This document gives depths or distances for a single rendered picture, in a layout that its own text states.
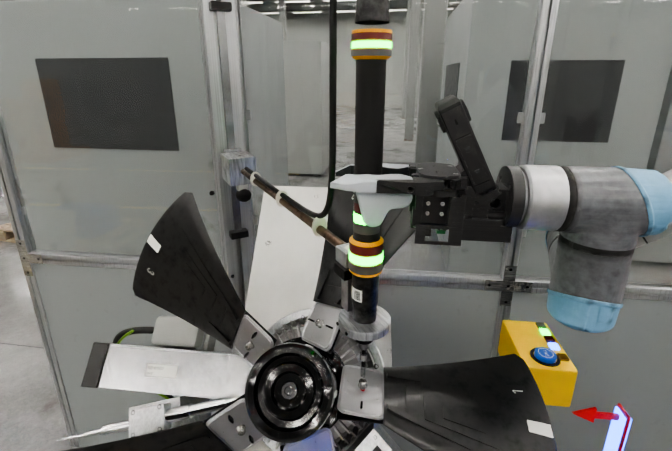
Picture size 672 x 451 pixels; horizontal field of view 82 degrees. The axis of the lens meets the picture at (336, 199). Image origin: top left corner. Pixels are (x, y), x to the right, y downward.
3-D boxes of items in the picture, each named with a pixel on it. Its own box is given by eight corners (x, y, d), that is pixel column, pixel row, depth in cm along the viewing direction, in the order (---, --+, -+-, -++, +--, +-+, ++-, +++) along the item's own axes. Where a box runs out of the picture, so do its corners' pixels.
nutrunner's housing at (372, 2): (344, 336, 54) (347, -40, 40) (368, 328, 55) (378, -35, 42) (359, 353, 50) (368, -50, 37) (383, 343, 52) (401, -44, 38)
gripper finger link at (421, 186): (378, 197, 41) (459, 195, 42) (379, 183, 40) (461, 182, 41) (371, 185, 45) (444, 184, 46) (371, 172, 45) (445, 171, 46)
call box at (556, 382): (496, 355, 94) (501, 318, 91) (539, 359, 93) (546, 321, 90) (517, 409, 79) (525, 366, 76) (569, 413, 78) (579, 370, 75)
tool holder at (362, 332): (322, 311, 55) (321, 248, 52) (364, 298, 58) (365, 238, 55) (355, 348, 48) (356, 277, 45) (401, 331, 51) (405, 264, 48)
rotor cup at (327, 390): (253, 349, 65) (227, 347, 53) (337, 327, 65) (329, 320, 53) (268, 448, 59) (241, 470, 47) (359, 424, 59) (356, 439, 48)
